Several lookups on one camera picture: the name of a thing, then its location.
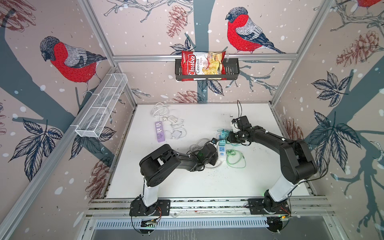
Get white blue power strip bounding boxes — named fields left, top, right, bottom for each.
left=188, top=137, right=228, bottom=169

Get teal multi-head charging cable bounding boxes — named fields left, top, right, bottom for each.
left=216, top=128, right=241, bottom=148

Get teal charger with cable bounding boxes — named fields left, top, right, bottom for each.
left=218, top=139, right=227, bottom=147

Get light green charger with cable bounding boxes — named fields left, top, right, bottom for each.
left=226, top=149, right=247, bottom=169

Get purple power strip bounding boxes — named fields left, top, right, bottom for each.
left=155, top=121, right=166, bottom=143

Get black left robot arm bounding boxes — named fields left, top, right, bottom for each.
left=139, top=142, right=218, bottom=208

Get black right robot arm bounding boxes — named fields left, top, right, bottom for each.
left=227, top=116, right=318, bottom=214

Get red cassava chips bag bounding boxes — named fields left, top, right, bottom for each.
left=181, top=51, right=226, bottom=81

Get white charger adapter with cable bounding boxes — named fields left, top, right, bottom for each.
left=163, top=115, right=187, bottom=140

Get black wire wall basket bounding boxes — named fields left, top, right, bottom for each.
left=175, top=58, right=240, bottom=82

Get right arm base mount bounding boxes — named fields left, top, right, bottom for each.
left=244, top=198, right=291, bottom=215

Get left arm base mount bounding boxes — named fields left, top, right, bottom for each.
left=129, top=197, right=171, bottom=217

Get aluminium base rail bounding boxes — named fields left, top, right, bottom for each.
left=84, top=196, right=336, bottom=219

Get white mesh wall shelf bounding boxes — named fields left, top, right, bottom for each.
left=75, top=73, right=128, bottom=138

